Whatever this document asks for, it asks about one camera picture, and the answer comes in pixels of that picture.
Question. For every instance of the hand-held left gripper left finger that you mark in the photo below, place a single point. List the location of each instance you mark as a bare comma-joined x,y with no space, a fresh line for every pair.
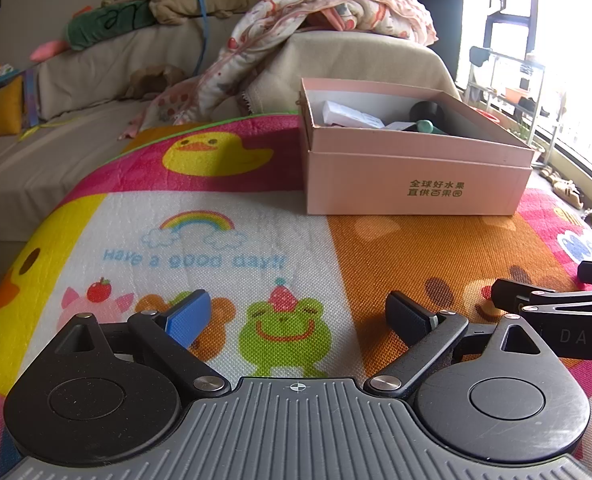
190,314

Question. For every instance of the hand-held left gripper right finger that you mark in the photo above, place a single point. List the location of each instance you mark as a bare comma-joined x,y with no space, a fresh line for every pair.
407,319

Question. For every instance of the pink cardboard box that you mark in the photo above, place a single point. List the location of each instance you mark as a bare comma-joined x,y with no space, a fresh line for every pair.
416,175

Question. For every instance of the colourful cartoon play mat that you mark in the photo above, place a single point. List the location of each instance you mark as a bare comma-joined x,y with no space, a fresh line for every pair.
185,240

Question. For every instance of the pile of shoes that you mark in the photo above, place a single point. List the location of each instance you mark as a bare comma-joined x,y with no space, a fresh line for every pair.
578,200

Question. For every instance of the red plastic basin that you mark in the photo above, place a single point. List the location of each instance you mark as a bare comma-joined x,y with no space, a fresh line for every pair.
491,117

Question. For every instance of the metal storage rack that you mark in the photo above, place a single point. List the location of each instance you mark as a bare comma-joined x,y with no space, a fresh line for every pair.
511,90

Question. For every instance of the black cylinder container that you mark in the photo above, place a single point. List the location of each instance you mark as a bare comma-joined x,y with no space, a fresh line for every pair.
431,112

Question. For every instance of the brown plush toy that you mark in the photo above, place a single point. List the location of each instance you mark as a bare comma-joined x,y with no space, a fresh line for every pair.
155,80

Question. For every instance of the beige sofa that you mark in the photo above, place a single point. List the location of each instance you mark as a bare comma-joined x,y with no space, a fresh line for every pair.
100,85

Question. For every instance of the yellow cushion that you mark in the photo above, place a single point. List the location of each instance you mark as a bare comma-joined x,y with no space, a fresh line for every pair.
0,110

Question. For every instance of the pink plush toy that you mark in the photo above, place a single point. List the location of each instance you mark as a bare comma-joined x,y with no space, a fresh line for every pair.
48,50

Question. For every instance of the green plush toy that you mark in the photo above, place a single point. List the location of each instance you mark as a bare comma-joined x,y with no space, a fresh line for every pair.
108,22

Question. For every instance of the pink printed blanket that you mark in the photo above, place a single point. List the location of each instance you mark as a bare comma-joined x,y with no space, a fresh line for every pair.
321,15

